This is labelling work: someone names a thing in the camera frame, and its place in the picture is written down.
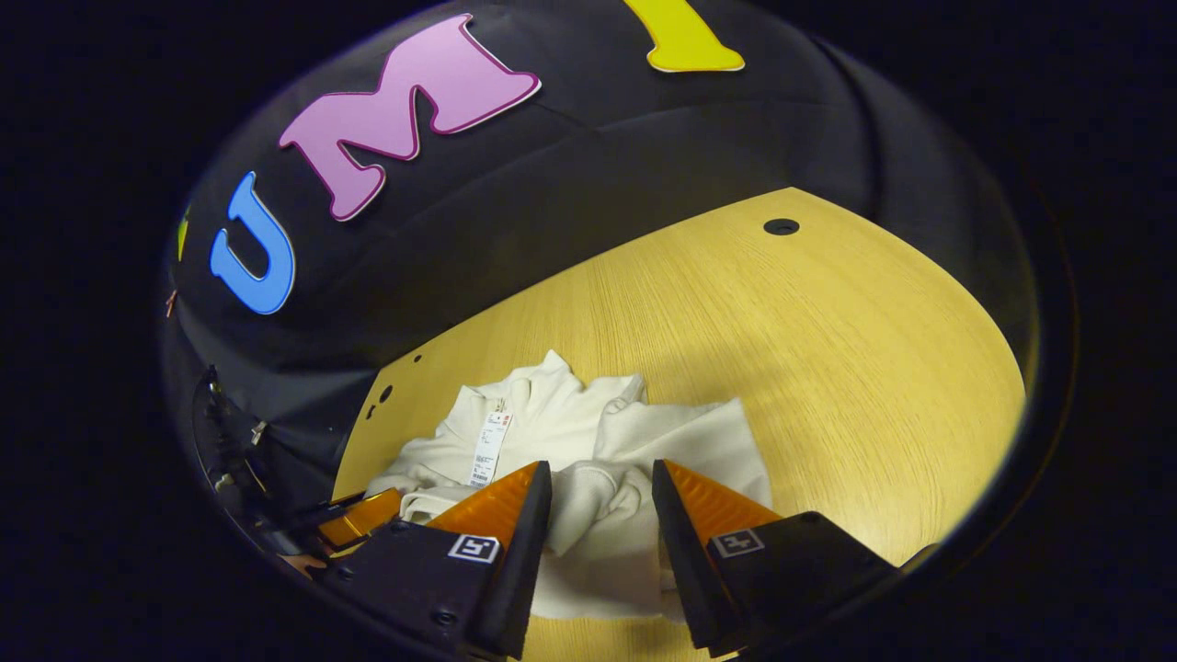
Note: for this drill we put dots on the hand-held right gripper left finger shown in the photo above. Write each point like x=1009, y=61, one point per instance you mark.
x=524, y=561

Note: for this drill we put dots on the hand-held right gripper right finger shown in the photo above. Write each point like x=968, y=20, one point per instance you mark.
x=685, y=561

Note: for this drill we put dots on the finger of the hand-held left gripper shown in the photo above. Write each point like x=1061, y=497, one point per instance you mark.
x=368, y=517

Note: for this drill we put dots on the black backdrop cloth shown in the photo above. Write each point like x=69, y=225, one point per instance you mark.
x=598, y=184

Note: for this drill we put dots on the white cloth clip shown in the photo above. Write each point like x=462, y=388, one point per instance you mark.
x=258, y=432

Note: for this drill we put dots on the white sweatshirt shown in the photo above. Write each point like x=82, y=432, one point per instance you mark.
x=588, y=432

